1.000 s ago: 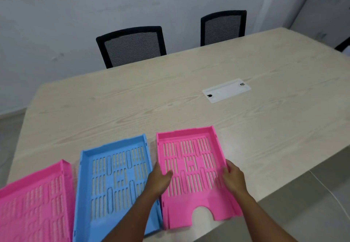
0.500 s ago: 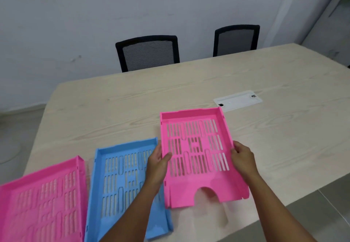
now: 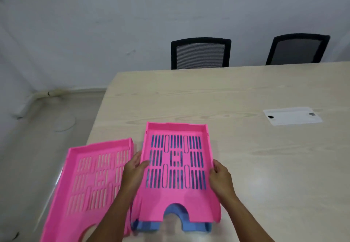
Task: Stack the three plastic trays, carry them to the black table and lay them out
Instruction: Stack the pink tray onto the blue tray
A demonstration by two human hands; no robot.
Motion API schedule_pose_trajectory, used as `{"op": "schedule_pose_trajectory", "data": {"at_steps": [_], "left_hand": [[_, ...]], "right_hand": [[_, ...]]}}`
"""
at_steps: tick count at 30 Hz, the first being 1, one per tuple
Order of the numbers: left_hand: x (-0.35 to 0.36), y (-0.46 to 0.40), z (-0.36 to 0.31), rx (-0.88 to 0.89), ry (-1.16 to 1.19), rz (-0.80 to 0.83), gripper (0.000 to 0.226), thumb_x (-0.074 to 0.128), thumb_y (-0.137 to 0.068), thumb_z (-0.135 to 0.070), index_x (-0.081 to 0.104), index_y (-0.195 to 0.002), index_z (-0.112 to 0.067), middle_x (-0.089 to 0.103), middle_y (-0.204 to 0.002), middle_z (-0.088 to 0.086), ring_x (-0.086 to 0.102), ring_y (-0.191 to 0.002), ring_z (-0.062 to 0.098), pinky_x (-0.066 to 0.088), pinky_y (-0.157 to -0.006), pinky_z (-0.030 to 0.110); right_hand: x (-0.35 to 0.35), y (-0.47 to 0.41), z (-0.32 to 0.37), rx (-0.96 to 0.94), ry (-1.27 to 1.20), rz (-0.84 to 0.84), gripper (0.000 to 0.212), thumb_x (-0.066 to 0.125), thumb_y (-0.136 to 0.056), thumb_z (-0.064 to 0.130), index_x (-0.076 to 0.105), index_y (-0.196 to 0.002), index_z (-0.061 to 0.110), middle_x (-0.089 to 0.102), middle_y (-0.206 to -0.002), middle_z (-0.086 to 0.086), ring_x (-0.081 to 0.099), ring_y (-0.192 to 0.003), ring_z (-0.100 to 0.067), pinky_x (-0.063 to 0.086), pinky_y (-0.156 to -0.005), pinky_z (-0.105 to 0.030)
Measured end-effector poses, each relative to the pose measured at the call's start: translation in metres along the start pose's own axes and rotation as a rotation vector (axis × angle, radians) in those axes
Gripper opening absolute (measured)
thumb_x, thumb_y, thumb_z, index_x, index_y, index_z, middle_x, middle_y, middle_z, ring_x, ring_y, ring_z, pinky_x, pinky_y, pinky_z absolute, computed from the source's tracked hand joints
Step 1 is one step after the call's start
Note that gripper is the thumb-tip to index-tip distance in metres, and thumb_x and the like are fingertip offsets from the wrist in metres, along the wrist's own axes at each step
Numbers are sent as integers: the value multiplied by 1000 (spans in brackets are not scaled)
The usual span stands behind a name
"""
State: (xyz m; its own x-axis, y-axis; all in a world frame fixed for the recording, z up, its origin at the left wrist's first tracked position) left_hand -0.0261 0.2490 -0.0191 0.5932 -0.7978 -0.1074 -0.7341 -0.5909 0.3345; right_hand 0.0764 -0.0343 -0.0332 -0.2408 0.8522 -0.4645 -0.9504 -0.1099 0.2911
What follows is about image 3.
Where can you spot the person's right thumb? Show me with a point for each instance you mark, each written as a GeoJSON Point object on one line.
{"type": "Point", "coordinates": [212, 172]}

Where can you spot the person's left hand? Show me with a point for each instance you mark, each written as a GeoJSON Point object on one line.
{"type": "Point", "coordinates": [131, 176]}

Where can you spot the person's left forearm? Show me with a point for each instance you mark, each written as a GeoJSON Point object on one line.
{"type": "Point", "coordinates": [112, 220]}

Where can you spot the black mesh office chair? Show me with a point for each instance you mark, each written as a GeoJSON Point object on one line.
{"type": "Point", "coordinates": [201, 53]}
{"type": "Point", "coordinates": [296, 48]}

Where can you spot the person's right hand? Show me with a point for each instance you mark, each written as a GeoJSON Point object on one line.
{"type": "Point", "coordinates": [222, 181]}

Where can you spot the person's left thumb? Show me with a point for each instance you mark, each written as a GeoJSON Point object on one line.
{"type": "Point", "coordinates": [145, 164]}

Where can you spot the blue plastic paper tray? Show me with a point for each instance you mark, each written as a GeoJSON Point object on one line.
{"type": "Point", "coordinates": [175, 217]}

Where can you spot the pink slotted plastic paper tray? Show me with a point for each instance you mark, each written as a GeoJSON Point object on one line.
{"type": "Point", "coordinates": [82, 153]}
{"type": "Point", "coordinates": [176, 130]}

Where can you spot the person's right forearm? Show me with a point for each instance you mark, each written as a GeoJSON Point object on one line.
{"type": "Point", "coordinates": [246, 220]}

